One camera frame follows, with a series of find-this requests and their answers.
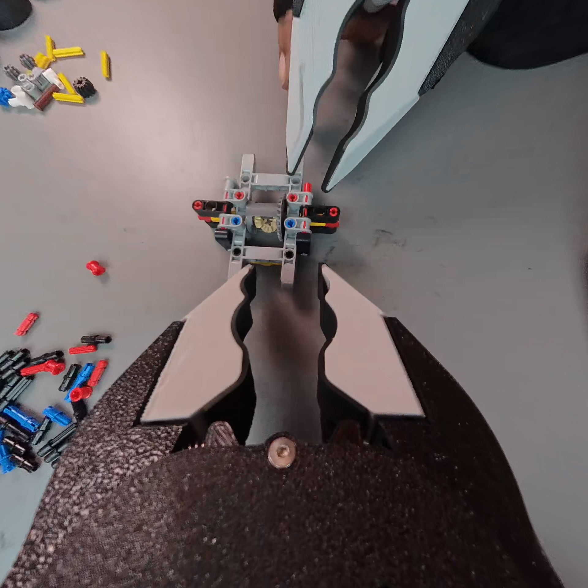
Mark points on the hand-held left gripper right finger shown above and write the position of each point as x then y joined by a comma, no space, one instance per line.
367,367

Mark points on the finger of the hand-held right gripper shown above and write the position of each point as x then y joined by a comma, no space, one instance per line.
413,55
307,69

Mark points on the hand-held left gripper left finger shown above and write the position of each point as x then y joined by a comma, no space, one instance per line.
197,367

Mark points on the pile of small connector pins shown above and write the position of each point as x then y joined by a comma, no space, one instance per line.
46,367

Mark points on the grey toy brick assembly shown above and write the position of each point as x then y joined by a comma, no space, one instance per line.
266,216

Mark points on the grey desk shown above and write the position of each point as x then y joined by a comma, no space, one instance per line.
459,206

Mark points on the person's right hand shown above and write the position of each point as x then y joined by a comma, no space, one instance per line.
367,32

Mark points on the red toy bush piece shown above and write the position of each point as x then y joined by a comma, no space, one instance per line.
95,268

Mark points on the red connector pin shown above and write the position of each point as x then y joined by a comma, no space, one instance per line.
27,324

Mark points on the black toy gear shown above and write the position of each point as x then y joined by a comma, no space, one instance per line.
83,86

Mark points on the pile of mixed toy pieces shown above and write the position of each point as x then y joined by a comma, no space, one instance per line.
41,87

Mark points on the black toy tyre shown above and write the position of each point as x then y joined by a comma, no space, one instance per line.
13,11

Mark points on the blue toy gear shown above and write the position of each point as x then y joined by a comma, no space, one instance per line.
5,97

